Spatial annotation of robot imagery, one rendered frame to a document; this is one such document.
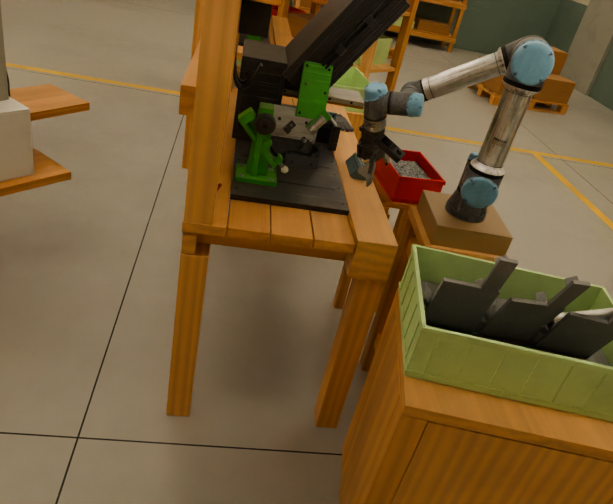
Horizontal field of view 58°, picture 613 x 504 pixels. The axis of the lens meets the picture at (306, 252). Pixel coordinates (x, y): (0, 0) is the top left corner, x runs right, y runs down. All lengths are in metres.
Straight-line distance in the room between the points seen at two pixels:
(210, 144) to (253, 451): 1.19
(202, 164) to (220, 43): 0.35
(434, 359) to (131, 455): 1.21
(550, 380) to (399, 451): 0.43
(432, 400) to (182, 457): 1.07
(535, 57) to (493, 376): 0.90
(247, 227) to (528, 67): 0.96
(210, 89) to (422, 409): 1.00
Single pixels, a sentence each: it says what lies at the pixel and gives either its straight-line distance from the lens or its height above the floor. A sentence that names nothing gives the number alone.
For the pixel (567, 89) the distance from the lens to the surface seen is 8.77.
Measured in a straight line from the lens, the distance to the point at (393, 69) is 5.20.
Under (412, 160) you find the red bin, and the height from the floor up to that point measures 0.88.
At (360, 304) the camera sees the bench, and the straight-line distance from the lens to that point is 1.97.
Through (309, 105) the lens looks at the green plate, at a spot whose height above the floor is 1.12.
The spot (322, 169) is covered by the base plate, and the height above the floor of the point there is 0.90.
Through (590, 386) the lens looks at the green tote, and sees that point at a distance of 1.63.
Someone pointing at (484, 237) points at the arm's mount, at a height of 0.91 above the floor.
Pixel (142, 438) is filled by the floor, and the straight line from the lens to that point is 2.27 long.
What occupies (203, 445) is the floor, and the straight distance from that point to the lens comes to 2.26.
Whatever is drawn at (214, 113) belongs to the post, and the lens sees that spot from 1.62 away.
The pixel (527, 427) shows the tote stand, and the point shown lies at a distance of 1.56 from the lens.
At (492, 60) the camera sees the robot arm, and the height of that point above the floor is 1.47.
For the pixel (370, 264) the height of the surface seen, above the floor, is 0.82.
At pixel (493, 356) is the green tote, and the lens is 1.50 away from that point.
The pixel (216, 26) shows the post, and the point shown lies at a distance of 1.56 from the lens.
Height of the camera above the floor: 1.77
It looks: 31 degrees down
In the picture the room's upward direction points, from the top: 13 degrees clockwise
